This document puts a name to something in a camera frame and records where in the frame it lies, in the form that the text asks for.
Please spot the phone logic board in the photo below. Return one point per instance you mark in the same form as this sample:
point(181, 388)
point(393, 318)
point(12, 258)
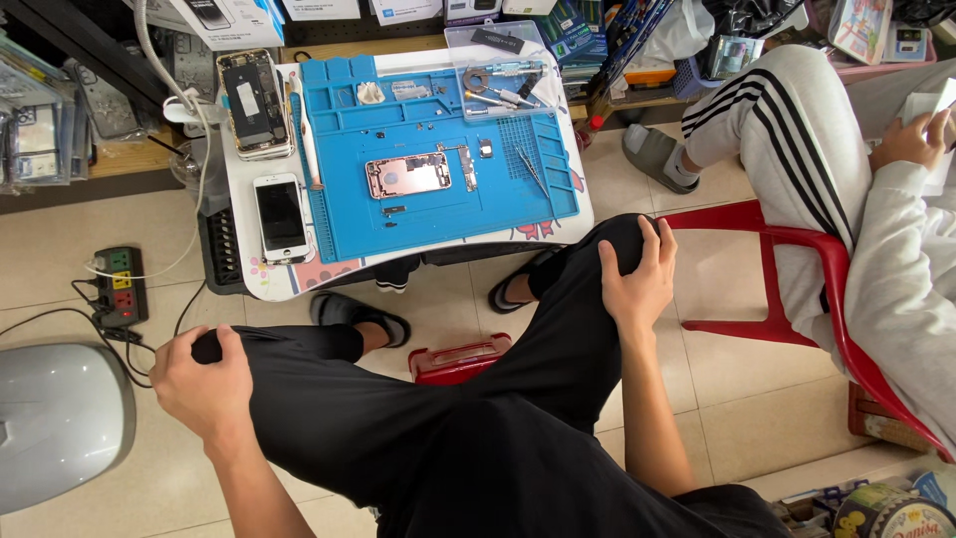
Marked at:
point(467, 168)

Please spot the pink plastic tray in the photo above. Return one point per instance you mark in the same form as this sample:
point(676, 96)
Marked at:
point(874, 34)

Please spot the grey helmet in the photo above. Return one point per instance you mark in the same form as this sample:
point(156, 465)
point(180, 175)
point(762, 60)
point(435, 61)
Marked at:
point(60, 426)

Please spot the person's black trousers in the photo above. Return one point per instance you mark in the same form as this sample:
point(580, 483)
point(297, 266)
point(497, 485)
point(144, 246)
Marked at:
point(485, 433)

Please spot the black plastic crate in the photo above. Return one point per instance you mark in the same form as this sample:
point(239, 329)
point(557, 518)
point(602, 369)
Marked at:
point(222, 250)

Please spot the metal tweezers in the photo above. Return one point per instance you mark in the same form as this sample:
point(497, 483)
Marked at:
point(532, 170)

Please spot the round cookie tin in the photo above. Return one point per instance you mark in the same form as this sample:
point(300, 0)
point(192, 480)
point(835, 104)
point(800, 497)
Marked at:
point(892, 515)

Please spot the red plastic stool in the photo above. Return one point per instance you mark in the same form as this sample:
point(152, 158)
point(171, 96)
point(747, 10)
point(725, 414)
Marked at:
point(459, 360)

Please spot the heap of blue green packets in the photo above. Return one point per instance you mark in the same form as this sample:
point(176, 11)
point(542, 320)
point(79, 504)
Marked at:
point(590, 37)

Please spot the white paper sheet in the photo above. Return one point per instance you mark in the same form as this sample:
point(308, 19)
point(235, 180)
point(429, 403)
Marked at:
point(930, 101)

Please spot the person's right hand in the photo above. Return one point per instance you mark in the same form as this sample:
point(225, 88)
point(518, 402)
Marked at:
point(638, 291)

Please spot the black plastic bag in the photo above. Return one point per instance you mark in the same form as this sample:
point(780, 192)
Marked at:
point(751, 15)

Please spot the white phone box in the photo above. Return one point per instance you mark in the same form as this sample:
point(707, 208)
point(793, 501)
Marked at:
point(231, 22)

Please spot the silver screwdriver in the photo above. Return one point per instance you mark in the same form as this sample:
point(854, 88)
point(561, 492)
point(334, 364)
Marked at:
point(493, 98)

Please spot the blue silicone repair mat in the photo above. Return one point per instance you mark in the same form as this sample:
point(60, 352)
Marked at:
point(418, 217)

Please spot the rose gold phone housing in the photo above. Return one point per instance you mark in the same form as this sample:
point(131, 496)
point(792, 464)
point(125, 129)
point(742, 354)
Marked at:
point(407, 175)

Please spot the white gooseneck lamp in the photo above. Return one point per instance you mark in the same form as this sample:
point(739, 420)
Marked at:
point(160, 71)

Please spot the clear plastic tool box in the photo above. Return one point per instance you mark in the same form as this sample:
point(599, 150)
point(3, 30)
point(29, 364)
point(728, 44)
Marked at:
point(515, 78)

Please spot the opened phone with battery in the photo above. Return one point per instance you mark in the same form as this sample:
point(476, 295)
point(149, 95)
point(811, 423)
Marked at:
point(254, 104)

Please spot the red plastic chair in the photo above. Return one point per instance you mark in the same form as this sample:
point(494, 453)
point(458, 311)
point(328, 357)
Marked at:
point(777, 246)

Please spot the white smartphone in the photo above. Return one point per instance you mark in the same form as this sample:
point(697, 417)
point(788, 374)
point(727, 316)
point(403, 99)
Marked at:
point(281, 218)

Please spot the person's black sandal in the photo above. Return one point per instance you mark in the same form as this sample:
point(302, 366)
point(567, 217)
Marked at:
point(512, 288)
point(351, 310)

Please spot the person's black right sandal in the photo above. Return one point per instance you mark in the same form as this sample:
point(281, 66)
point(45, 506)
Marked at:
point(512, 288)

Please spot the red capped bottle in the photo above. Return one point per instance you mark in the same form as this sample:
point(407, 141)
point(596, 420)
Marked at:
point(591, 128)

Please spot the rack of packaged phone accessories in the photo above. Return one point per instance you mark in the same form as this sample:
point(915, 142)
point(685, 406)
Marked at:
point(37, 119)

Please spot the purple plastic basket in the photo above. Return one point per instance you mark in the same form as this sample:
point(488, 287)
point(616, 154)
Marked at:
point(717, 71)

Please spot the small black phone part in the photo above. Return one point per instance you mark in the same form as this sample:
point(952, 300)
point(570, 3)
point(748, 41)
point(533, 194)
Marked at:
point(394, 211)

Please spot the black power strip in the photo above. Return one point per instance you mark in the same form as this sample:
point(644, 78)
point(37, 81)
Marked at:
point(121, 288)

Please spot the clear plastic cup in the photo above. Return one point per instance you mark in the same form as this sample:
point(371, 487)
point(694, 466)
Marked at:
point(190, 168)

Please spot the person's black left sandal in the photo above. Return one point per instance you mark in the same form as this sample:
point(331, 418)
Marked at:
point(351, 310)

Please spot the white pen-shaped tool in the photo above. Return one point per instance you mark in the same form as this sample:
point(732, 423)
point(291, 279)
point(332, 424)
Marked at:
point(306, 142)

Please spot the white lap table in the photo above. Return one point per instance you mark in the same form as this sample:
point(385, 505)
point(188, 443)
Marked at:
point(239, 187)

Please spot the crumpled white tissue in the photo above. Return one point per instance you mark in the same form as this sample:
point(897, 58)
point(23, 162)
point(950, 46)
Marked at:
point(370, 93)

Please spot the person's left hand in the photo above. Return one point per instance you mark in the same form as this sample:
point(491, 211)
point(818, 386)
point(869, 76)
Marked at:
point(205, 388)

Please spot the clear phone case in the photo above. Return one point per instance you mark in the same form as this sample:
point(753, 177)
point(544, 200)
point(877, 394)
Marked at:
point(108, 101)

